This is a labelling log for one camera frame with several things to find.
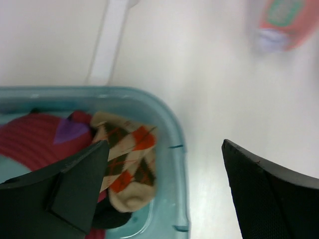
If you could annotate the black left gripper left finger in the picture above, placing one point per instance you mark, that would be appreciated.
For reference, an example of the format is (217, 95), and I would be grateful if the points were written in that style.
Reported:
(57, 201)

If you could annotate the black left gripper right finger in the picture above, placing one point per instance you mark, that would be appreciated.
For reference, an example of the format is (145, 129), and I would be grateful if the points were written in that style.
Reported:
(271, 201)

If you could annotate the black sock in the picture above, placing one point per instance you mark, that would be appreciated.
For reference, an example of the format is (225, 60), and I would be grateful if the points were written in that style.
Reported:
(107, 217)

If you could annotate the maroon sock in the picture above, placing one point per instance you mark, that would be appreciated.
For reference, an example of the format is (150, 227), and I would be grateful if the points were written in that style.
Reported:
(37, 140)

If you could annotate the beige argyle sock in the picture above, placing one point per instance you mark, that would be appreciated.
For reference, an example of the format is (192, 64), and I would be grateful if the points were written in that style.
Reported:
(130, 177)

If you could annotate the pink patterned sock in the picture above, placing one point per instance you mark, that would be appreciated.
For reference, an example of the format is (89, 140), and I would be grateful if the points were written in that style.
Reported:
(286, 24)

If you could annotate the teal plastic basin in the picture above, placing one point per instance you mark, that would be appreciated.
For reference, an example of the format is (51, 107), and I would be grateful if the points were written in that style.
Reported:
(166, 216)

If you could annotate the silver clothes rack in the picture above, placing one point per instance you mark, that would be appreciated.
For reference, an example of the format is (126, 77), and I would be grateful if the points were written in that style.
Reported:
(108, 41)

